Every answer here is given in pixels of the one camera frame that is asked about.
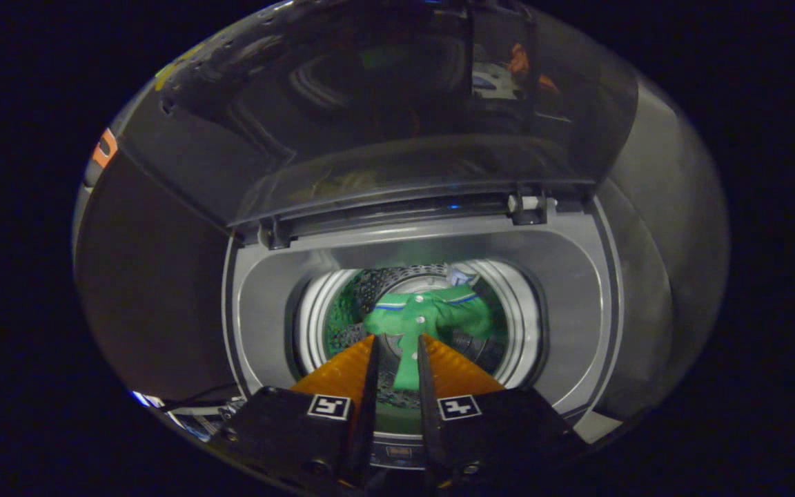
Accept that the green polo shirt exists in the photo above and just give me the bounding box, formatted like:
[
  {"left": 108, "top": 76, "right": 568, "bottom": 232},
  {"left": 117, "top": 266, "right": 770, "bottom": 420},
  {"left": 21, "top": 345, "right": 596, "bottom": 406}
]
[{"left": 363, "top": 283, "right": 499, "bottom": 391}]

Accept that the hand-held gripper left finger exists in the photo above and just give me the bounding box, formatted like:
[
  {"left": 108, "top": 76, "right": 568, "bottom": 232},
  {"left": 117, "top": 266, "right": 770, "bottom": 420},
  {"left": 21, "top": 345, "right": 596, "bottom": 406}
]
[{"left": 222, "top": 335, "right": 382, "bottom": 488}]

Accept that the dark washing machine lid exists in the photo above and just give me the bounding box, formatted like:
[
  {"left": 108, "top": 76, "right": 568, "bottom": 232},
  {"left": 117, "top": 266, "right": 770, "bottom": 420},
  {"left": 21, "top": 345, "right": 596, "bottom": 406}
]
[{"left": 118, "top": 0, "right": 640, "bottom": 244}]

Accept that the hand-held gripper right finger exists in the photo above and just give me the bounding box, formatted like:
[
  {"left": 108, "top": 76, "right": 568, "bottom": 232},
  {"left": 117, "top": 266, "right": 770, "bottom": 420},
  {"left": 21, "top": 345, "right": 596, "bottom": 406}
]
[{"left": 416, "top": 335, "right": 582, "bottom": 485}]

